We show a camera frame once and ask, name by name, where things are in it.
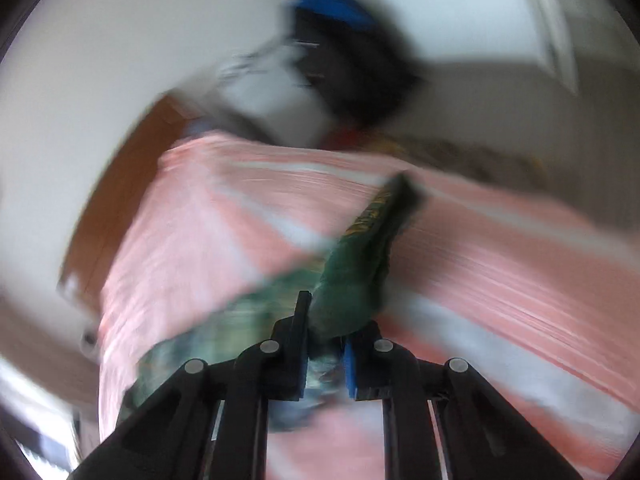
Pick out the white door frame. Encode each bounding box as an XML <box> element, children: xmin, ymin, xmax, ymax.
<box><xmin>515</xmin><ymin>0</ymin><xmax>581</xmax><ymax>96</ymax></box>

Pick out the pink striped bed sheet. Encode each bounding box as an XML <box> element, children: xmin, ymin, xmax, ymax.
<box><xmin>97</xmin><ymin>130</ymin><xmax>640</xmax><ymax>480</ymax></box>

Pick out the black chair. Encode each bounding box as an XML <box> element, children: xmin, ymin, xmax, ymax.
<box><xmin>287</xmin><ymin>5</ymin><xmax>426</xmax><ymax>126</ymax></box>

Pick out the wooden headboard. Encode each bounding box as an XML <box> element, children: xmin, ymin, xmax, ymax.
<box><xmin>60</xmin><ymin>95</ymin><xmax>196</xmax><ymax>311</ymax></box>

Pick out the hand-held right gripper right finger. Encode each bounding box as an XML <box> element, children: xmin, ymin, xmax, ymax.
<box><xmin>343</xmin><ymin>322</ymin><xmax>584</xmax><ymax>480</ymax></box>

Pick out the white desk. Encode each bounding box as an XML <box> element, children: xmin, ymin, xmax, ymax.
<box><xmin>185</xmin><ymin>40</ymin><xmax>331</xmax><ymax>146</ymax></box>

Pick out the green patterned quilt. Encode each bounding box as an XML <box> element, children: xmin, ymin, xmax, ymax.
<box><xmin>122</xmin><ymin>172</ymin><xmax>426</xmax><ymax>431</ymax></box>

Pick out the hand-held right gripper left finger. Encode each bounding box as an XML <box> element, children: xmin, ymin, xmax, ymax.
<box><xmin>67</xmin><ymin>290</ymin><xmax>312</xmax><ymax>480</ymax></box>

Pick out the blue garment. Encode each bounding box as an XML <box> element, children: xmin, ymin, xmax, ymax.
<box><xmin>292</xmin><ymin>0</ymin><xmax>381</xmax><ymax>31</ymax></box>

